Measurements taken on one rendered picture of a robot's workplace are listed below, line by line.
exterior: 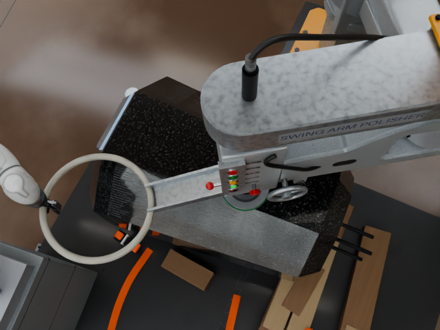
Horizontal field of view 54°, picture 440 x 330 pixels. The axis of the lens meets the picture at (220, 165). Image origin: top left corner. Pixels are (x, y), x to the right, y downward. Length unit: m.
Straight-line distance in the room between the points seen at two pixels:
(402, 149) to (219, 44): 2.00
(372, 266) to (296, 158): 1.48
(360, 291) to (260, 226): 0.99
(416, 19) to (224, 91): 0.77
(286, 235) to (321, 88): 0.95
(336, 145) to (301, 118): 0.34
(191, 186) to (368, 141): 0.79
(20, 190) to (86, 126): 1.56
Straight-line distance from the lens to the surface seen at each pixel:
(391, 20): 1.64
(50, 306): 2.44
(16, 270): 2.11
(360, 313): 2.75
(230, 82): 1.16
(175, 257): 2.66
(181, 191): 1.86
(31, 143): 3.31
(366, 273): 2.78
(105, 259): 1.86
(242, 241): 2.03
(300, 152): 1.42
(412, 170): 3.11
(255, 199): 1.91
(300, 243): 1.98
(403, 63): 1.26
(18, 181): 1.71
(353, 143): 1.42
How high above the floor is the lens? 2.75
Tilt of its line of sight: 71 degrees down
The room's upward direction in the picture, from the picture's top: 8 degrees counter-clockwise
